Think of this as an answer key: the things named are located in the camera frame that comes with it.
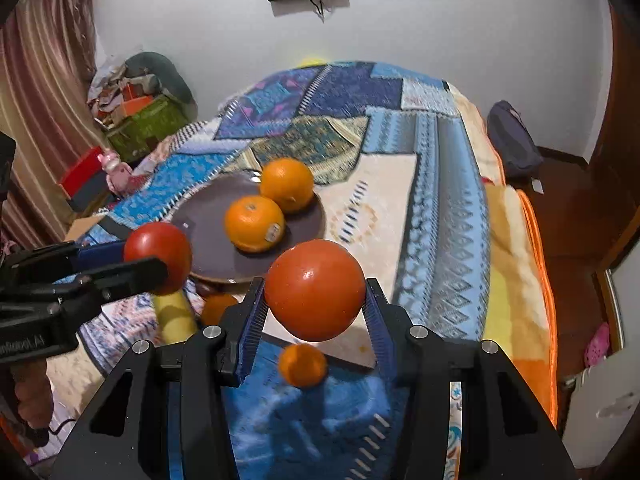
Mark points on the small mandarin orange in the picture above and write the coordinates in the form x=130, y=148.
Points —
x=302, y=365
x=217, y=310

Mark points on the green box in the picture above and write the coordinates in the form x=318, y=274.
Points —
x=150, y=127

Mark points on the large red tomato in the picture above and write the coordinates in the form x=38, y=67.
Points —
x=315, y=290

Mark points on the orange yellow fleece blanket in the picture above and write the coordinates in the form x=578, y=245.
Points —
x=517, y=260

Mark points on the cardboard piece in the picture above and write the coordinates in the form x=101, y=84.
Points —
x=82, y=227

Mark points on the small red tomato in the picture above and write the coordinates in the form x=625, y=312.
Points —
x=160, y=250

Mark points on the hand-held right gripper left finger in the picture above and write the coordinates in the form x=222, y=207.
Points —
x=248, y=327

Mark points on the dark grey backpack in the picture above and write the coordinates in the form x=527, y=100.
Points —
x=512, y=135

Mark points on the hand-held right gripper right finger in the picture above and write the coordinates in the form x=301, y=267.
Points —
x=378, y=332

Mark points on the orange with sticker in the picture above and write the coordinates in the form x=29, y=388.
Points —
x=252, y=222

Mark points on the brown round plate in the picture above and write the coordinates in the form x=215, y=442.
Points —
x=210, y=210

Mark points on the red box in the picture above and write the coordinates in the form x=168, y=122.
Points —
x=82, y=170

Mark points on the person's left hand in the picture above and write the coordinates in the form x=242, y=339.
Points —
x=32, y=392

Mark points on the striped brown curtain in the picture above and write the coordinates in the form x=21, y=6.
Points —
x=40, y=85

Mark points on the yellow banana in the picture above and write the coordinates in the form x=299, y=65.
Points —
x=175, y=317

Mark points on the brown wooden wardrobe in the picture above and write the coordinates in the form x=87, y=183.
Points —
x=622, y=135

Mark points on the yellow pillow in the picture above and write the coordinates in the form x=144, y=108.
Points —
x=315, y=62

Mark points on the pink plush toy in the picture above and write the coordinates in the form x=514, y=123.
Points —
x=116, y=172

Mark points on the orange box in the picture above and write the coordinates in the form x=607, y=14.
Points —
x=137, y=105

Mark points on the plain large orange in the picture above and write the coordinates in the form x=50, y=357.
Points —
x=287, y=182

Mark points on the blue patchwork blanket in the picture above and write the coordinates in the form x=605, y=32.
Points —
x=425, y=160

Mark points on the white plastic appliance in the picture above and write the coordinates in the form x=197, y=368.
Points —
x=605, y=405

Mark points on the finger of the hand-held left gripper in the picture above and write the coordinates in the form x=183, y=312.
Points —
x=130, y=275
x=102, y=254

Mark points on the grey cushion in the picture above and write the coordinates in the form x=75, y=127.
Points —
x=167, y=72

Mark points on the pile of clothes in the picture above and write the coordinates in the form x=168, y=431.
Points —
x=112, y=85

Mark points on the pink clog shoe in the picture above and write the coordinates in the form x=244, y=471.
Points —
x=597, y=345

